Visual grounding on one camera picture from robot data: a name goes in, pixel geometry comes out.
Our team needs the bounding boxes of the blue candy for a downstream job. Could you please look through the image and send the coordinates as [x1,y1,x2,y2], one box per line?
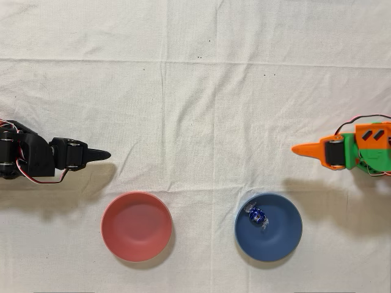
[243,201,270,232]

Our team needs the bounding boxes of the white tablecloth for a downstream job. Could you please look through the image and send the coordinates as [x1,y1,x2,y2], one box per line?
[0,0,391,293]

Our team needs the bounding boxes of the blue bowl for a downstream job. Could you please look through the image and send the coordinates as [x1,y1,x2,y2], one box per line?
[234,192,303,262]

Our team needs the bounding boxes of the orange arm gripper cable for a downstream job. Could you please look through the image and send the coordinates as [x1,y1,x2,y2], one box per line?
[334,114,391,137]

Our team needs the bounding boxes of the black arm gripper cable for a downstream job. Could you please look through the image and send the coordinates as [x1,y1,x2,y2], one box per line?
[16,157,70,184]

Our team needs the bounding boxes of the pink bowl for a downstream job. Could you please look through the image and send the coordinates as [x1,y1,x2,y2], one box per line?
[101,191,174,263]

